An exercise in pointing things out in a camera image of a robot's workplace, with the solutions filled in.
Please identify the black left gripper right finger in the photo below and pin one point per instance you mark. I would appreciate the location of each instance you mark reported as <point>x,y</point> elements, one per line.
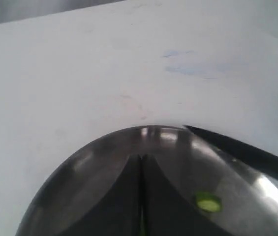
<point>166,212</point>

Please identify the round stainless steel plate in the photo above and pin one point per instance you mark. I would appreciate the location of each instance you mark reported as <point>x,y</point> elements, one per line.
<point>249,197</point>

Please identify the black handled kitchen knife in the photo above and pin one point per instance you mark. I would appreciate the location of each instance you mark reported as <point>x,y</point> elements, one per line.
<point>261,160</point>

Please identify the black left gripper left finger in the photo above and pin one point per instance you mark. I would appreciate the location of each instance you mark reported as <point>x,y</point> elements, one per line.
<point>98,196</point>

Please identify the green cucumber slice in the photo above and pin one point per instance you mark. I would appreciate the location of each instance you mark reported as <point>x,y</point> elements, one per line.
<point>207,201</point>

